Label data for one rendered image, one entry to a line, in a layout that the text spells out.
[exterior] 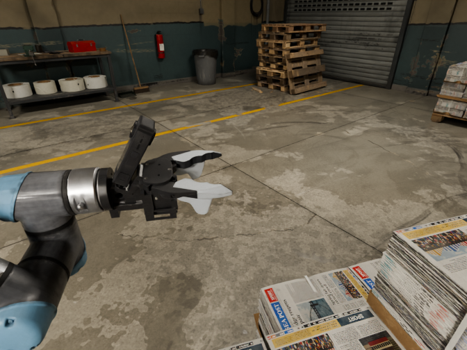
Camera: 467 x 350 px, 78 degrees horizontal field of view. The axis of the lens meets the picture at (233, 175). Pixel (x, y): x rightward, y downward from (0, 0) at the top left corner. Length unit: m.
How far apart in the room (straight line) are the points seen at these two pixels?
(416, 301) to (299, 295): 0.50
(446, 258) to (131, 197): 0.59
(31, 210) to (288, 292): 0.87
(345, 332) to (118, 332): 1.31
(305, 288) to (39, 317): 0.88
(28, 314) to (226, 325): 1.38
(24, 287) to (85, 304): 1.55
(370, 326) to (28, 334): 0.68
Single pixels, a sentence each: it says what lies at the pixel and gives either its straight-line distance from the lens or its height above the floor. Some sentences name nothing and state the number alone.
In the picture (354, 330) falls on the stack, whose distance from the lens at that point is 0.81.
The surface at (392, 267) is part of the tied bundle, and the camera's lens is 0.75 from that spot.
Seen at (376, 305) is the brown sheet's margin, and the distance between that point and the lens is 0.84.
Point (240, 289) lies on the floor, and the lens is 1.90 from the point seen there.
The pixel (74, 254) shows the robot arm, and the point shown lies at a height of 1.12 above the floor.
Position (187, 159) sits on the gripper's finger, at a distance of 0.52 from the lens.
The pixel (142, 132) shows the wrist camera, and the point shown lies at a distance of 0.44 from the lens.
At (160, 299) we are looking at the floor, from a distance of 1.91.
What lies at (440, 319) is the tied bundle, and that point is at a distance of 0.71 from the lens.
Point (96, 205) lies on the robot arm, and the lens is 0.50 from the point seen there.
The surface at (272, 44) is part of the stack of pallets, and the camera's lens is 6.69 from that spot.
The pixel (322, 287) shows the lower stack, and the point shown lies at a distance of 1.18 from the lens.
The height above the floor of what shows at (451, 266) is 1.07.
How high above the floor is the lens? 1.47
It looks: 29 degrees down
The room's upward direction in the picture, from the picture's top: straight up
